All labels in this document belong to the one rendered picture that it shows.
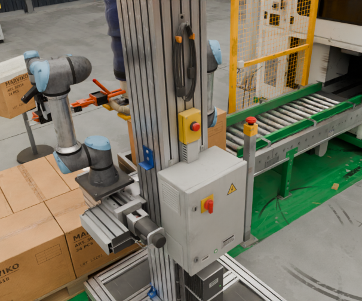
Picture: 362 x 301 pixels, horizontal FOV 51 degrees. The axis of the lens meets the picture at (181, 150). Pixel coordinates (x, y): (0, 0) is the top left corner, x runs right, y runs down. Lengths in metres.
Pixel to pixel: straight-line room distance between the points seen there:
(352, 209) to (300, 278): 0.93
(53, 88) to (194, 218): 0.78
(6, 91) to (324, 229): 3.01
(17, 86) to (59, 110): 2.27
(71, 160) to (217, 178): 0.67
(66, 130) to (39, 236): 0.96
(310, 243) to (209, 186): 1.70
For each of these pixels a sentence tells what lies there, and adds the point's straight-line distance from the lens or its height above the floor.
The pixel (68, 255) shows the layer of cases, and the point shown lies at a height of 0.36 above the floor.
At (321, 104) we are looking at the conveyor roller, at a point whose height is 0.52.
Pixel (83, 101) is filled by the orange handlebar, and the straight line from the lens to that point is 2.32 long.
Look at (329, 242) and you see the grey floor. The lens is 3.20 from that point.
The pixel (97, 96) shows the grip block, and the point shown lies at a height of 1.27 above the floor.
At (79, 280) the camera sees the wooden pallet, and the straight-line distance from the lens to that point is 2.78.
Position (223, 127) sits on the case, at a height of 0.83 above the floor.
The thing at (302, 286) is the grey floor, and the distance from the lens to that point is 2.85.
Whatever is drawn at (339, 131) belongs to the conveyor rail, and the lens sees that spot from 3.77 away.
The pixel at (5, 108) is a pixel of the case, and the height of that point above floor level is 0.73.
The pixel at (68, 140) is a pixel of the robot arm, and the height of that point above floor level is 1.33.
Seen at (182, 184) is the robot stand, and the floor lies 1.23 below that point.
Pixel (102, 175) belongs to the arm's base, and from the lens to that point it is 1.90.
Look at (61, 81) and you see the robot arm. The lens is 1.64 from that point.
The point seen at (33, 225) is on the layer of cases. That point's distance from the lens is 2.62.
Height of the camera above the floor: 2.13
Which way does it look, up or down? 31 degrees down
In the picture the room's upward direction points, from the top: 3 degrees counter-clockwise
